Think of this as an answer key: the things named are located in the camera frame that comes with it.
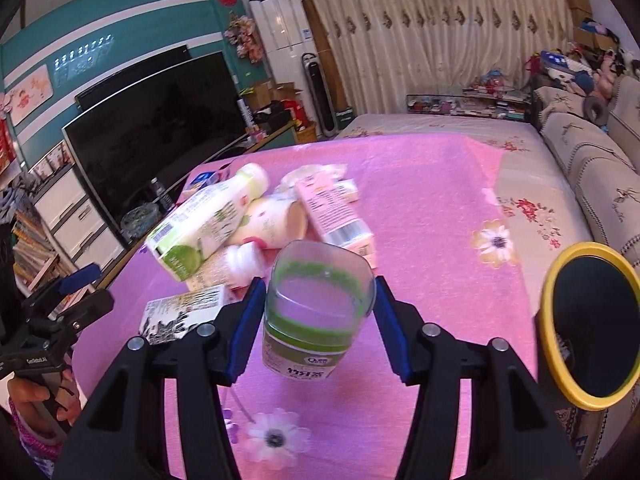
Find clear jar green band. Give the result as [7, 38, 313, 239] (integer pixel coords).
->
[262, 240, 376, 382]

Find yellow rimmed trash bin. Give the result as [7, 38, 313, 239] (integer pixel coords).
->
[535, 242, 639, 412]

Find person's left hand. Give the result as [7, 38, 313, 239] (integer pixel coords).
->
[8, 368, 81, 439]

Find black white tea carton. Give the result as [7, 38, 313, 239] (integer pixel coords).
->
[139, 285, 236, 344]

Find white drawer unit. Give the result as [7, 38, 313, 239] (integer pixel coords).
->
[34, 166, 125, 271]

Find glass bowl on cabinet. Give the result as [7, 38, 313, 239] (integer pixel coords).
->
[120, 203, 162, 240]

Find green white drink bottle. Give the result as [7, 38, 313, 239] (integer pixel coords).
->
[144, 162, 269, 282]

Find pink floral tablecloth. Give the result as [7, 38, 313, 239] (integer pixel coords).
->
[71, 133, 539, 480]

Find clear water bottle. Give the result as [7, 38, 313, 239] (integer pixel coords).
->
[151, 178, 175, 212]

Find small white yogurt bottle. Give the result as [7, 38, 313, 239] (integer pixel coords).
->
[185, 242, 269, 291]

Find black flat television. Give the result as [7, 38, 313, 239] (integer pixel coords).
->
[63, 52, 245, 234]

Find white yogurt cup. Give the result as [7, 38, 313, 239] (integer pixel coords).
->
[227, 197, 308, 249]

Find beige patterned sofa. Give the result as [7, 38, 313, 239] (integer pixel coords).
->
[533, 76, 639, 269]

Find pink milk carton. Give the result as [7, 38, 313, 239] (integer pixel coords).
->
[294, 174, 378, 269]

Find black tower fan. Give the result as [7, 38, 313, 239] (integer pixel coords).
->
[302, 52, 338, 139]

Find pile of plush toys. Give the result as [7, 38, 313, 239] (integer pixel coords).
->
[525, 18, 639, 131]

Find white air conditioner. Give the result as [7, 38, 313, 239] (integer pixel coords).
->
[250, 0, 317, 90]

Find cream window curtain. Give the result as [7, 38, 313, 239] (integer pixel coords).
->
[309, 0, 573, 114]

